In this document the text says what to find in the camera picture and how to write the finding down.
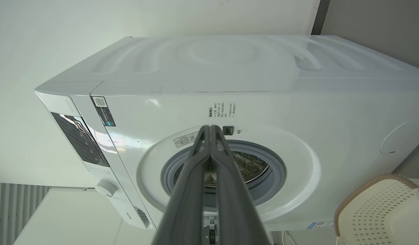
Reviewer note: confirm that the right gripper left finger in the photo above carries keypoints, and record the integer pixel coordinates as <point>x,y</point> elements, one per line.
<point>189,190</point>

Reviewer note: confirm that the blue white energy label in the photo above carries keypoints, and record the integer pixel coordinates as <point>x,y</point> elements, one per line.
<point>320,224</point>

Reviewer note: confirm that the silver metal door hinge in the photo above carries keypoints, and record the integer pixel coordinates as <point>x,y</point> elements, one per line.
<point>209,229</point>

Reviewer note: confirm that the white front-load washing machine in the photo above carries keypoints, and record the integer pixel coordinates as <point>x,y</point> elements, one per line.
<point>297,102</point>

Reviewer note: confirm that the white printed text sticker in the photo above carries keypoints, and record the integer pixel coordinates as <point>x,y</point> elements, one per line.
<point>222,110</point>

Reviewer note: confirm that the stainless steel washing machine drum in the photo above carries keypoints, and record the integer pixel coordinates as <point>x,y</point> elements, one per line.
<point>251,166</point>

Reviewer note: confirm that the white round control knob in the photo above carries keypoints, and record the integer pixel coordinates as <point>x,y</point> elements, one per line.
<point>105,188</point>

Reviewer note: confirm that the grey ribbed wall panel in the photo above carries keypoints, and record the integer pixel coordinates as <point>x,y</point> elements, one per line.
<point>8,214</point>

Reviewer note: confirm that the black QR code sticker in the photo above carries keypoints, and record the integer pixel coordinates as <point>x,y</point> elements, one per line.
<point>103,111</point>

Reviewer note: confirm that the black door latch socket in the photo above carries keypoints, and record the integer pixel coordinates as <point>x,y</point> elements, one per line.
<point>227,130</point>

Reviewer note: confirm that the white cabinet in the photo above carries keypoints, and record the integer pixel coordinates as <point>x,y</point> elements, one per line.
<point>69,217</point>

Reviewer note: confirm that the cream perforated laundry basket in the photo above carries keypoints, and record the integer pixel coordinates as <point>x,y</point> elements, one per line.
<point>383,211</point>

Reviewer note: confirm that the round white filter cover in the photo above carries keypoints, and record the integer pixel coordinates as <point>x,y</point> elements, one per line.
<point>406,136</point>

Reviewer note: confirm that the grey warning sticker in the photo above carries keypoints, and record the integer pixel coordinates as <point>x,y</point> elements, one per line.
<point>183,140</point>

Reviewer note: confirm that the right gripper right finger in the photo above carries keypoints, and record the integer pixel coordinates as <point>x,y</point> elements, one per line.
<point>231,197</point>

